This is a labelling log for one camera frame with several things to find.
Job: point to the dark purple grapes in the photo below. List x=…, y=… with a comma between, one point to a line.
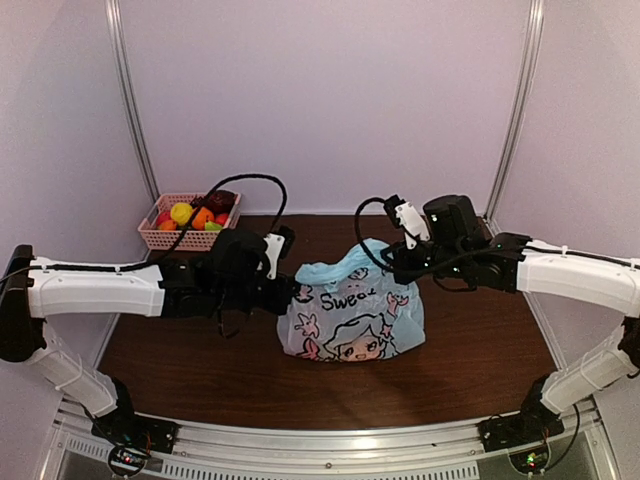
x=198, y=201

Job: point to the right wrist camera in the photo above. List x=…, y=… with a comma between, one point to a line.
x=405, y=216

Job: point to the light blue printed plastic bag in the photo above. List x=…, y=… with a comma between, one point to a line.
x=354, y=312

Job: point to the green pear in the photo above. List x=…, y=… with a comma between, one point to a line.
x=213, y=226

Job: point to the orange green mango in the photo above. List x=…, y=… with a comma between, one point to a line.
x=168, y=225

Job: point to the orange fruit in basket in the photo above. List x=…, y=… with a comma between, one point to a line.
x=202, y=218

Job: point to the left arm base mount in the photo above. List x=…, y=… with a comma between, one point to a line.
x=124, y=427

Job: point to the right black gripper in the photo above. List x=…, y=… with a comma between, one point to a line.
x=405, y=274

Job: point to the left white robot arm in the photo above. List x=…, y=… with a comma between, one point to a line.
x=35, y=288

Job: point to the red peach in basket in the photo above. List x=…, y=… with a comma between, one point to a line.
x=221, y=219

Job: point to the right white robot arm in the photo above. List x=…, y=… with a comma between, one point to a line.
x=608, y=282

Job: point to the aluminium corner post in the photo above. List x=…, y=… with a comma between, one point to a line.
x=527, y=71
x=132, y=115

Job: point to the left aluminium corner post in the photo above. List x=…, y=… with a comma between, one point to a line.
x=132, y=115

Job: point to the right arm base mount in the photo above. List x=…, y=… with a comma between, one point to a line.
x=533, y=423

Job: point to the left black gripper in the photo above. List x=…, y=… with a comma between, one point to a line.
x=286, y=288

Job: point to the right aluminium corner post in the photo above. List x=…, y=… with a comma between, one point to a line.
x=527, y=71

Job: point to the dark red apple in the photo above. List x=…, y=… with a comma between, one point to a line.
x=221, y=201

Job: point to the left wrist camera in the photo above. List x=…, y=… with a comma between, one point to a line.
x=278, y=245

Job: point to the red apple in basket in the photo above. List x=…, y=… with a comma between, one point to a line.
x=162, y=217

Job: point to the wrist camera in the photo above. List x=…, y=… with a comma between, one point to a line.
x=278, y=245
x=405, y=216

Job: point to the front aluminium rail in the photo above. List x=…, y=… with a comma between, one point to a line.
x=452, y=450

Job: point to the pink perforated plastic basket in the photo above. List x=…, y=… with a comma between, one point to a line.
x=194, y=240

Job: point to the yellow lemon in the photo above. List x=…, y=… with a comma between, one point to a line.
x=181, y=212

